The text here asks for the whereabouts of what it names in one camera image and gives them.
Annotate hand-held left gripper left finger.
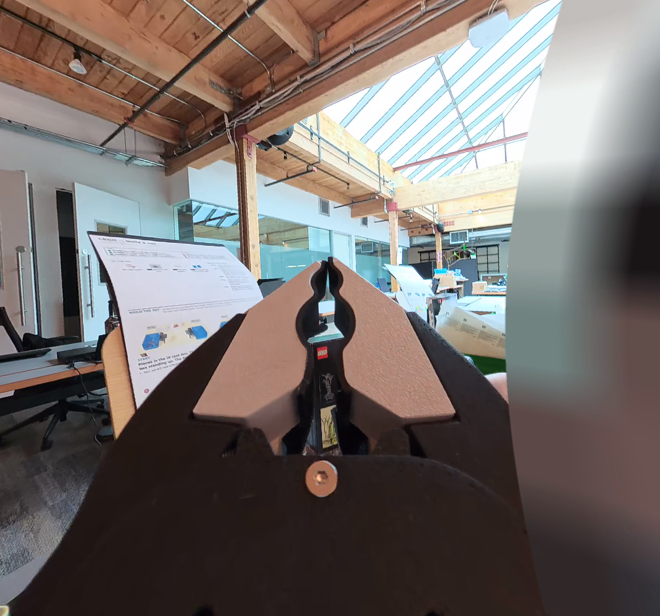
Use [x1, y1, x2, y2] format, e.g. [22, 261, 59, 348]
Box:
[193, 259, 331, 456]

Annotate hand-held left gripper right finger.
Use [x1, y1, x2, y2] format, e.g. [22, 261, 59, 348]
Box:
[328, 257, 458, 456]

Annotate black lego set box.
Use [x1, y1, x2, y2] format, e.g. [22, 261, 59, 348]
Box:
[308, 337, 345, 456]

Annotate white printed sheet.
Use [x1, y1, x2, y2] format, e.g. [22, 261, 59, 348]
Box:
[384, 264, 437, 319]

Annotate flat cardboard boxes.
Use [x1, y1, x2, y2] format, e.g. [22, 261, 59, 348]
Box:
[436, 294, 509, 360]

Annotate white instruction poster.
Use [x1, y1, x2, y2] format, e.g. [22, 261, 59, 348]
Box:
[88, 232, 265, 409]

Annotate wooden poster stand board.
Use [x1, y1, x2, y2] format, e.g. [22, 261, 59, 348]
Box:
[100, 328, 138, 439]

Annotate black office chair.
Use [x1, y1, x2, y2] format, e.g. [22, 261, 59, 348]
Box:
[0, 397, 113, 452]

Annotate wooden office desk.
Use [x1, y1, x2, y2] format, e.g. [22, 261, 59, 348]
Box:
[0, 348, 107, 417]

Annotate glass skylight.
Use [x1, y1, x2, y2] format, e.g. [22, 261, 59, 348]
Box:
[322, 0, 565, 184]

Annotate black ceiling pipe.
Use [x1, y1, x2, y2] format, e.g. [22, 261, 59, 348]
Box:
[100, 0, 320, 147]

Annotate white ceiling device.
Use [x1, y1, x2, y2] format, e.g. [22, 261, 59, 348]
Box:
[468, 9, 510, 48]

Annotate wooden support post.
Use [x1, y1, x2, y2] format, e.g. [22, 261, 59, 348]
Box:
[234, 134, 263, 279]

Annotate black cable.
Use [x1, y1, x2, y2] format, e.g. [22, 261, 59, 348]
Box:
[71, 362, 112, 439]

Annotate white door with handle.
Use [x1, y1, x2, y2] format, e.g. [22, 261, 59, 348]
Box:
[74, 183, 141, 341]
[0, 170, 40, 355]

